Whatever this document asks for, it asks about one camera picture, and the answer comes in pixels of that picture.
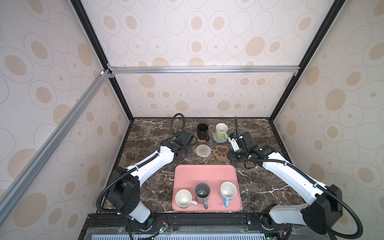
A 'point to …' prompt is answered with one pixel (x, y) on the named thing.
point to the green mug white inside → (221, 129)
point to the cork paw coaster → (221, 152)
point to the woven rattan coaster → (202, 141)
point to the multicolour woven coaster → (203, 151)
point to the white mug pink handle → (183, 198)
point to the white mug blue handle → (228, 190)
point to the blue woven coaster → (218, 140)
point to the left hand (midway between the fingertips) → (192, 150)
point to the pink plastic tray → (187, 176)
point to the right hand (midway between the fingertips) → (231, 154)
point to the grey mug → (202, 192)
